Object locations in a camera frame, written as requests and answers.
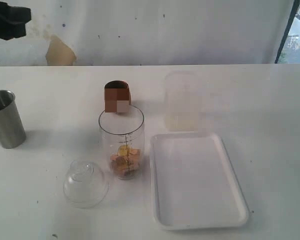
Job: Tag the white backdrop sheet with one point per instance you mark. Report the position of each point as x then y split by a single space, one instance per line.
148 32

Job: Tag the black window frame post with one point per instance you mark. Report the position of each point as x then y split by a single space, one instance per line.
294 9

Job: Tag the clear dome strainer lid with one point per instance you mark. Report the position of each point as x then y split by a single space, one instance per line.
85 184

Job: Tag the translucent plastic container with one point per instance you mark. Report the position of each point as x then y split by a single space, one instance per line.
182 101

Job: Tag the stainless steel cup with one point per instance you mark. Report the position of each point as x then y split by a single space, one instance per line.
12 133

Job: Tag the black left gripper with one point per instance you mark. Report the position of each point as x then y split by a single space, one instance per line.
13 20

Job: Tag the gold foil coins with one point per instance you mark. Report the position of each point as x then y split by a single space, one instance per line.
126 162

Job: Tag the white rectangular tray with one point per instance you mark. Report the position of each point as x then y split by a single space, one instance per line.
193 183

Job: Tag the clear shaker body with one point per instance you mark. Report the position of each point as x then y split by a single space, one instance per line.
117 129

